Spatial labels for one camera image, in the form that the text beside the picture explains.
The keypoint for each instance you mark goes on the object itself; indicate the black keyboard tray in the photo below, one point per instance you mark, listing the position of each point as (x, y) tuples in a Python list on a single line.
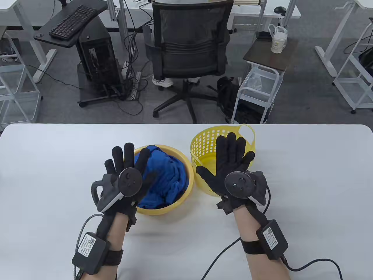
[(46, 38)]

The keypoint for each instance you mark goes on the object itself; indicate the black bag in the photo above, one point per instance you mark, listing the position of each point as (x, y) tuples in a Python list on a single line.
[(366, 61)]

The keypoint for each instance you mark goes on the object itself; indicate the person's left hand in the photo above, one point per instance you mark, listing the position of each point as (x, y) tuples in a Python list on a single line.
[(129, 157)]

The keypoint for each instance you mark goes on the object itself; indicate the yellow plastic basin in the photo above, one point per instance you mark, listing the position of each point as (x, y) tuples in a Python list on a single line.
[(163, 211)]

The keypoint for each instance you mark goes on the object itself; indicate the black keyboard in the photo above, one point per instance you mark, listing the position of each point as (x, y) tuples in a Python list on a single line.
[(72, 22)]

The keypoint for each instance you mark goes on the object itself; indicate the white cart with brown top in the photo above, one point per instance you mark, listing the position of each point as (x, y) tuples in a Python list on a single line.
[(268, 58)]

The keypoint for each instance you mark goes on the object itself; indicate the long white desk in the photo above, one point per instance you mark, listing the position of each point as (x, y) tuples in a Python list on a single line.
[(250, 11)]

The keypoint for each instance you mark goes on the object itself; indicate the black computer tower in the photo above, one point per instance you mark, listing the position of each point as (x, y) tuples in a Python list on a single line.
[(99, 58)]

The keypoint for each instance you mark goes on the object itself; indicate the person's right hand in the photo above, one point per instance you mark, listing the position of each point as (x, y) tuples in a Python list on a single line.
[(230, 154)]

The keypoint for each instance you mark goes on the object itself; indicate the black computer mouse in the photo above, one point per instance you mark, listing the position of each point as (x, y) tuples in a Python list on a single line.
[(280, 10)]

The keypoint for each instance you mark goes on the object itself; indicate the clear plastic bag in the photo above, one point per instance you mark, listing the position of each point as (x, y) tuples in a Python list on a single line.
[(254, 81)]

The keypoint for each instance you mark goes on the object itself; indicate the silver aluminium frame post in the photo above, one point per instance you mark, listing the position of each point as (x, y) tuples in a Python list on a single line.
[(111, 10), (123, 26)]

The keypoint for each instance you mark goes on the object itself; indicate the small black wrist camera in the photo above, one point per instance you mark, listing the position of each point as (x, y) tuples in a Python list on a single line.
[(131, 218), (223, 205)]

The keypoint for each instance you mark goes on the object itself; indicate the black backpack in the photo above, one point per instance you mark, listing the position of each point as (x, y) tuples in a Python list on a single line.
[(227, 93)]

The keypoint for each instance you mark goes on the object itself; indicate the black mesh office chair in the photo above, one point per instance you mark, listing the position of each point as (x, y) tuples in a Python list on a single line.
[(189, 58)]

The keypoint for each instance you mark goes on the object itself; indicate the grey and black controller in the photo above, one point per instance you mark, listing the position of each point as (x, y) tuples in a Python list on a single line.
[(130, 182), (239, 185)]

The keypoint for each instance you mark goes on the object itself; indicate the white power strip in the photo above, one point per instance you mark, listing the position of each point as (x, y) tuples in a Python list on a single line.
[(135, 87)]

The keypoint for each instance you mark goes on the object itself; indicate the black sensor box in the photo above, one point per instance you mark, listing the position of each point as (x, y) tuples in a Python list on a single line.
[(90, 253), (272, 239)]

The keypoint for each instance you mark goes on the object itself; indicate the yellow perforated basket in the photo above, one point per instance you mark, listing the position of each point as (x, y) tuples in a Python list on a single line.
[(201, 182)]

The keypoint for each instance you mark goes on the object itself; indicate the small monitor on stand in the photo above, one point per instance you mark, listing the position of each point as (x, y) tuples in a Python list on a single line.
[(63, 2)]

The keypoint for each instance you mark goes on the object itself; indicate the white jar in plastic bag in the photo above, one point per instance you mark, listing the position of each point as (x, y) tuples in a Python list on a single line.
[(278, 43)]

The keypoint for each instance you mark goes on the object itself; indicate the black wheeled cart base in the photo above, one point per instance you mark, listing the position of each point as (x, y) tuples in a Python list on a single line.
[(87, 94)]

